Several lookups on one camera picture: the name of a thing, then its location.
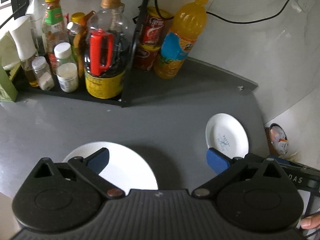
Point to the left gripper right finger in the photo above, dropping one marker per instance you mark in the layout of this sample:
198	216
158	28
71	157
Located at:
225	168

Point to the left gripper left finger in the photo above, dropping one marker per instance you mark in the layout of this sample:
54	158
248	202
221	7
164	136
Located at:
88	170

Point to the small white plate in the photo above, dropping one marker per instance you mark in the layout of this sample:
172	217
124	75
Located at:
225	133

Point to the right hand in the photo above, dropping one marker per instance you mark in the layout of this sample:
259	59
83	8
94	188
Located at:
311	222

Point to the brown pot with trash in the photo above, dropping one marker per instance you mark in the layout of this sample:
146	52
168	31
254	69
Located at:
278	143

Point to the small clear salt jar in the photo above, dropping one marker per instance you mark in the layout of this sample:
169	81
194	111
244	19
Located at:
42	72

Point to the white cap spice jar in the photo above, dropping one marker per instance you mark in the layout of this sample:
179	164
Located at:
66	69

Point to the green tissue box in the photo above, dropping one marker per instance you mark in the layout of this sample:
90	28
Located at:
8	92

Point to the green label sauce bottle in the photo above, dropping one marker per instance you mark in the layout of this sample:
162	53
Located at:
54	30

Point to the orange juice bottle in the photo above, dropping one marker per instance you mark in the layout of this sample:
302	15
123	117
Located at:
188	23

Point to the white top oil bottle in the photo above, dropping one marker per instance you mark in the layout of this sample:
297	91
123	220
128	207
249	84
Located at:
20	31

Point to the red cap clear bottle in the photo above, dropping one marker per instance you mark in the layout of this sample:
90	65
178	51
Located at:
36	12

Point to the soy sauce bottle red handle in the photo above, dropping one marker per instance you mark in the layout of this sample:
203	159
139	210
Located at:
107	50

